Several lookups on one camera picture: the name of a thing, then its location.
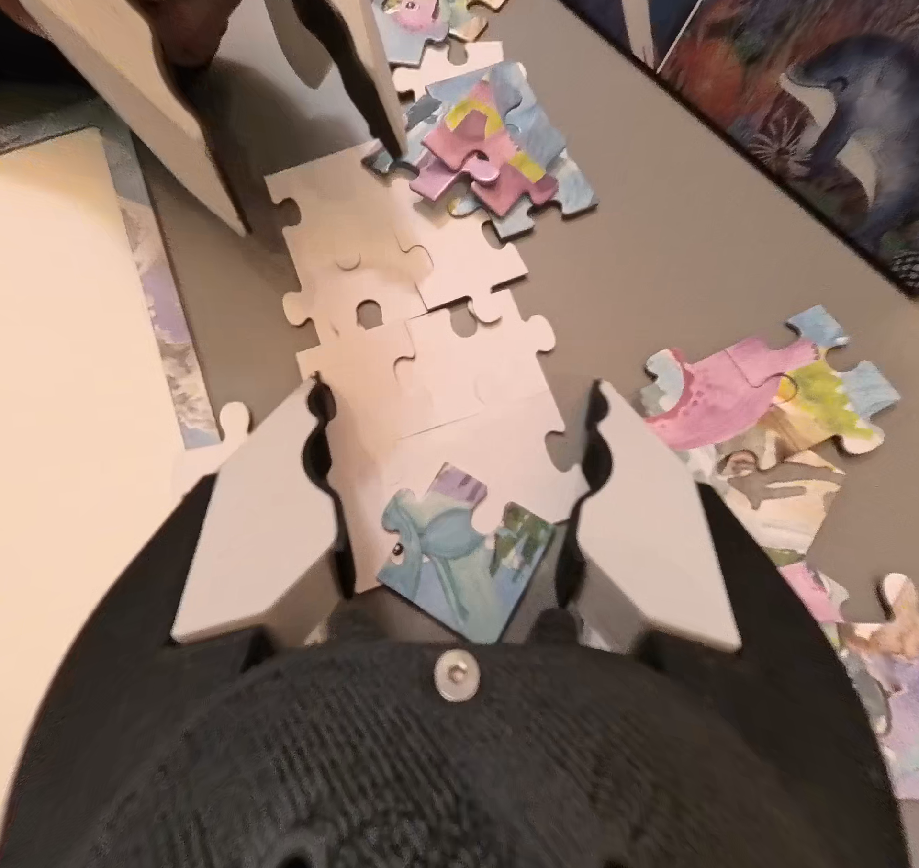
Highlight person's left hand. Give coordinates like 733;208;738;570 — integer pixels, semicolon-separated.
146;0;243;69

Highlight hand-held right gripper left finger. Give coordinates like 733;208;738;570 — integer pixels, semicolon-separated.
169;371;358;644

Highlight pink yellow joined jigsaw piece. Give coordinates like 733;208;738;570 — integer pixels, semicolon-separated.
420;62;598;240

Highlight illustrated puzzle box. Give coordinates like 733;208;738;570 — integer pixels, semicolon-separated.
503;0;919;296

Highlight blue dinosaur head jigsaw piece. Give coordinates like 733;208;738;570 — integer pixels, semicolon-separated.
377;462;559;645

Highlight pile of jigsaw pieces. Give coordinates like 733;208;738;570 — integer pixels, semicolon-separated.
168;0;919;783

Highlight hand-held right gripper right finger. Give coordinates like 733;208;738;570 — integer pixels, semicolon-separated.
553;380;742;654

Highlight puzzle tray with painted border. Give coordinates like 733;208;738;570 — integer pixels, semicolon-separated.
0;124;224;776

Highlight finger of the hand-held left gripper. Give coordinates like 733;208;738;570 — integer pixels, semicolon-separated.
11;0;251;235
262;0;408;159

